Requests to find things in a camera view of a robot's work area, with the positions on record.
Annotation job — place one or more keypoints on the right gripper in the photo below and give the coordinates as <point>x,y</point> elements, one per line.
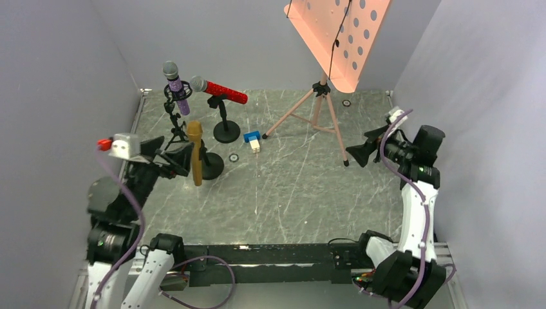
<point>376,145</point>

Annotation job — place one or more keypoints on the blue white toy block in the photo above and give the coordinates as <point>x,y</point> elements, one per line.
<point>252,138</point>

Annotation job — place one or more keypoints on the gold microphone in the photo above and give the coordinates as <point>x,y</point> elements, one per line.
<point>194,133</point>

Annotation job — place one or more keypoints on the purple glitter microphone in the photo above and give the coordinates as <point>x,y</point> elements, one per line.
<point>176,86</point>

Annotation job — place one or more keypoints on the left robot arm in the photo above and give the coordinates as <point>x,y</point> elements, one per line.
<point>115,205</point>

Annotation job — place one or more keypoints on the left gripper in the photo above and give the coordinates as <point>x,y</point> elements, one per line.
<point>161,158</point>

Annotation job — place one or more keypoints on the black tripod shock-mount stand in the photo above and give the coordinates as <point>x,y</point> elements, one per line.
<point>178,132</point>

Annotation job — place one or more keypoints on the red glitter microphone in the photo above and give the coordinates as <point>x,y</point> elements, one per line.
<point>199,84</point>

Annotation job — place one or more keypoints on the pink music stand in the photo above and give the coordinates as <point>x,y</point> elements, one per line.
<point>340,35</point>

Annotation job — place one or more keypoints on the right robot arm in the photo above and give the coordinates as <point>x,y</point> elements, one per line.
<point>406,272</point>

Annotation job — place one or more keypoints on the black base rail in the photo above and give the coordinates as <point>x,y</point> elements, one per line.
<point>336,263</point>

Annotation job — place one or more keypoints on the black round-base mic stand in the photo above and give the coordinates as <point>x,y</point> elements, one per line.
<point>225,131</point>

